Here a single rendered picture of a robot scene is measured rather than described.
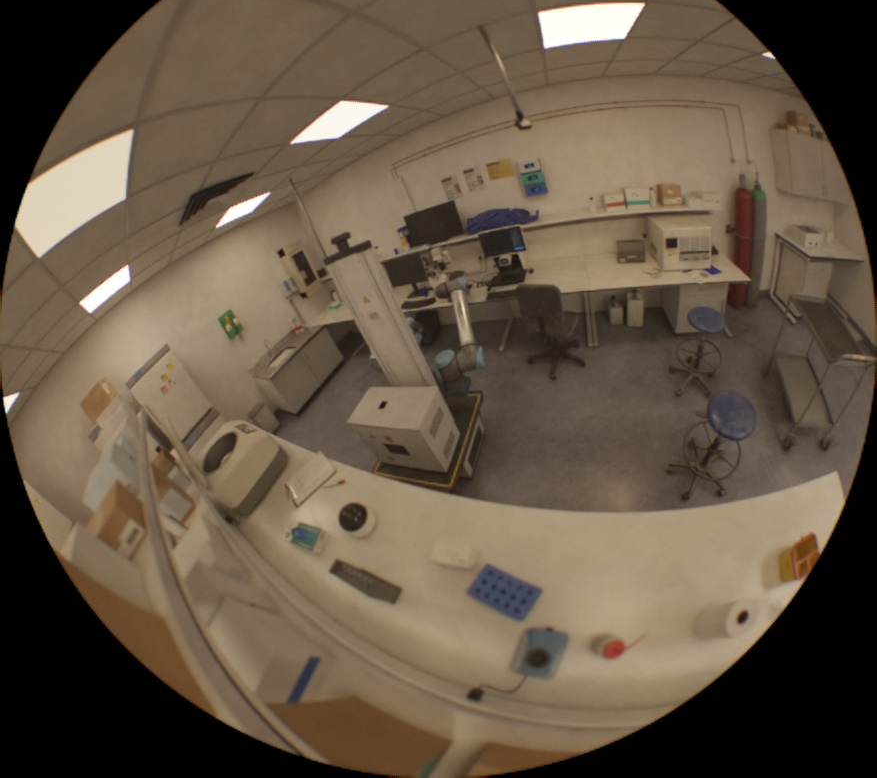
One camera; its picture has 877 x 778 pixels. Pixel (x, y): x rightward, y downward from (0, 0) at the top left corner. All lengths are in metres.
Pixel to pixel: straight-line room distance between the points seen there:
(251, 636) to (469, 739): 0.42
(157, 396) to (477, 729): 3.29
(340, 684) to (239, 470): 1.29
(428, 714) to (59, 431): 4.18
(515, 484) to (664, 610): 1.49
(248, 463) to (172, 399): 1.79
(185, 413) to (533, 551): 3.22
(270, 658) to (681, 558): 1.08
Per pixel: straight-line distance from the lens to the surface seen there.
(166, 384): 3.33
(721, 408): 1.78
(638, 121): 3.45
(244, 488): 1.78
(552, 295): 2.25
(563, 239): 3.29
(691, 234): 2.91
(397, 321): 1.64
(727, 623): 0.95
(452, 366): 1.89
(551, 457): 2.23
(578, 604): 1.02
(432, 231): 3.45
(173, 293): 4.11
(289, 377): 3.92
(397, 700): 0.68
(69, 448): 4.34
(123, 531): 0.74
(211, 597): 0.76
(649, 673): 1.10
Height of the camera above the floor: 1.92
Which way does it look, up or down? 30 degrees down
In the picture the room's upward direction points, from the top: 23 degrees counter-clockwise
